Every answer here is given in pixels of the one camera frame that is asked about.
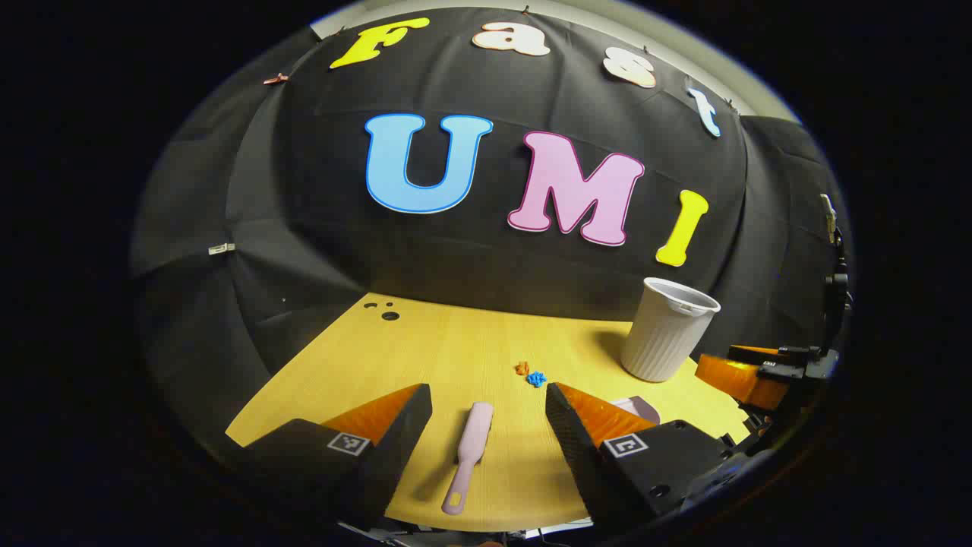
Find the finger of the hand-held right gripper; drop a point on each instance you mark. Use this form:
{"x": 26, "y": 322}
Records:
{"x": 740, "y": 380}
{"x": 752, "y": 352}

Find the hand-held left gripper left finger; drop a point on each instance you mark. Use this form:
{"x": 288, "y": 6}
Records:
{"x": 402, "y": 434}

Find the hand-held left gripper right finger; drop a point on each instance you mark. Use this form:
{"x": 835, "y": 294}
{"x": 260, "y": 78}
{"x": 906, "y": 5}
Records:
{"x": 569, "y": 444}

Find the blue paper scrap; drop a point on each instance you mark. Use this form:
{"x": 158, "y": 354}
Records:
{"x": 537, "y": 378}

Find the pink dustpan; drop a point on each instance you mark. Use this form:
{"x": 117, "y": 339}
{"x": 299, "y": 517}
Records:
{"x": 642, "y": 409}

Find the white ribbed garbage bin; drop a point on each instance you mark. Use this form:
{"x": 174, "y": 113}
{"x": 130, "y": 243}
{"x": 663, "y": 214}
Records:
{"x": 664, "y": 342}

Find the yellow wooden desktop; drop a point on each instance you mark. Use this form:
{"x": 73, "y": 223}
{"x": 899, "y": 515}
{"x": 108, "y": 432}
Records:
{"x": 456, "y": 357}

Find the white cloth clip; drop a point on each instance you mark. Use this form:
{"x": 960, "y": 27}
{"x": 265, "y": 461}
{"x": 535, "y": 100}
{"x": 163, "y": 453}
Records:
{"x": 221, "y": 248}
{"x": 828, "y": 213}

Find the black backdrop cloth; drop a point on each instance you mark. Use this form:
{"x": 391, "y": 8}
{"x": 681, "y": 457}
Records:
{"x": 486, "y": 251}

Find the orange cloth clip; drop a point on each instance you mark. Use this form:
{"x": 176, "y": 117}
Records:
{"x": 275, "y": 78}

